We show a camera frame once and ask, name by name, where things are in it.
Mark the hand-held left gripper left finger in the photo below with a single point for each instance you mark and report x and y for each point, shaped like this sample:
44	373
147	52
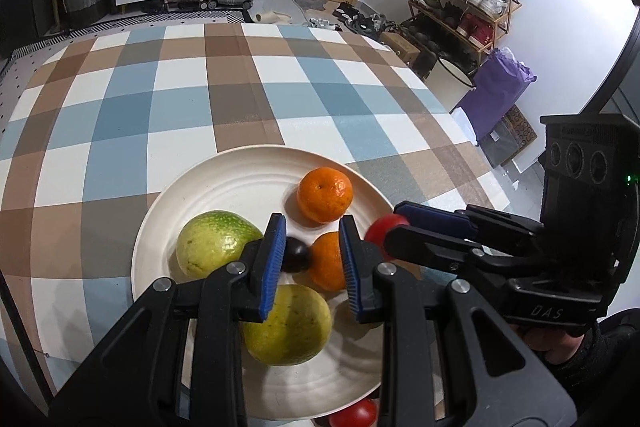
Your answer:
270	269

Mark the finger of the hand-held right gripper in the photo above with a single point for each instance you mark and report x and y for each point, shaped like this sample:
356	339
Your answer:
430	216
425	248

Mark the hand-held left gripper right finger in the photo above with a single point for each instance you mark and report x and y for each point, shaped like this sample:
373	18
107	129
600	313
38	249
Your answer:
350	274

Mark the orange mandarin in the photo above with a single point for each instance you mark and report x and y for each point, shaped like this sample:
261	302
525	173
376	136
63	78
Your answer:
327	262
325	194

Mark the dark purple plum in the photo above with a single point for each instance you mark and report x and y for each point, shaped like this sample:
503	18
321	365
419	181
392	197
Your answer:
297	254

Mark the red tomato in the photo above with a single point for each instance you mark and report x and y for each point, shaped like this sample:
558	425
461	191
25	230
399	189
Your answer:
355	414
382	229

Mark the green guava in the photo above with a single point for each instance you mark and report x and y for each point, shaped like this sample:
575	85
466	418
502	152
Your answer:
212	242

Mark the cream round plate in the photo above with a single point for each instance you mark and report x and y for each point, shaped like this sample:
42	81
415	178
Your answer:
225	187

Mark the person's right forearm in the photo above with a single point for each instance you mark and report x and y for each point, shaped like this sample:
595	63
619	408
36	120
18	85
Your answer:
607	367

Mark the person's right hand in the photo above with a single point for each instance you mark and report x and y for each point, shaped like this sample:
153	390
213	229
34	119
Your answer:
547	343

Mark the pale yellow guava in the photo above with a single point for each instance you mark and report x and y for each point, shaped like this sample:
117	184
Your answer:
295	332

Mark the brown door mat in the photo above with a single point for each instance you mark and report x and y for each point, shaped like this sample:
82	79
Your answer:
520	127

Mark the round white bucket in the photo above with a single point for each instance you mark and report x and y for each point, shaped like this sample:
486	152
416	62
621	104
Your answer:
452	84

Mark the purple bag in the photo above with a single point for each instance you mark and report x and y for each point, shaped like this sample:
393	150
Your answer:
500	92

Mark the brown cardboard box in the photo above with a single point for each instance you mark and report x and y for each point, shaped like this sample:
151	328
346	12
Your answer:
400	48

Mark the checked tablecloth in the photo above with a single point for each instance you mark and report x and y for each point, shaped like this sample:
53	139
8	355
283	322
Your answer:
150	107

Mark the pile of shoes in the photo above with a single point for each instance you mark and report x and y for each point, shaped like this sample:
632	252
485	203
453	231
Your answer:
355	19

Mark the wooden shoe rack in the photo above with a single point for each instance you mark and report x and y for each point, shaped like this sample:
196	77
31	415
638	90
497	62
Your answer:
465	7

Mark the grey floor mat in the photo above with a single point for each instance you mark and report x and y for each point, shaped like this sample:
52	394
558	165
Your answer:
309	4

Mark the beige slippers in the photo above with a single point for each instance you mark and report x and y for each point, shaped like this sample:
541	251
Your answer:
270	16

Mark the patterned floor rug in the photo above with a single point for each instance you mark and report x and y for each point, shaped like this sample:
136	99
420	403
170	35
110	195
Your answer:
125	21

